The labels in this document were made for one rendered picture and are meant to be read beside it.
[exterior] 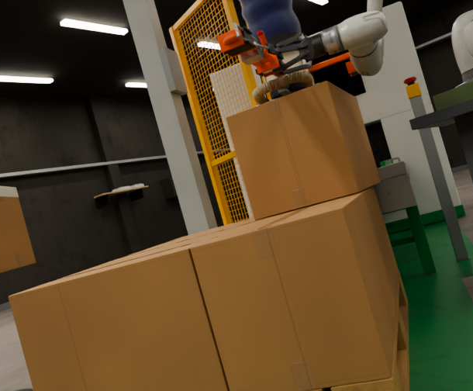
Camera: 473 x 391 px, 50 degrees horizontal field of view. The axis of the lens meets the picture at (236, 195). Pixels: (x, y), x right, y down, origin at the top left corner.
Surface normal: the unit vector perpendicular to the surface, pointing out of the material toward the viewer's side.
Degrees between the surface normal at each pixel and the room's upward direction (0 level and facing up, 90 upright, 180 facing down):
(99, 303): 90
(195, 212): 90
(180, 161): 90
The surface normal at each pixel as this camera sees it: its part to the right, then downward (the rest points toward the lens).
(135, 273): -0.32, 0.07
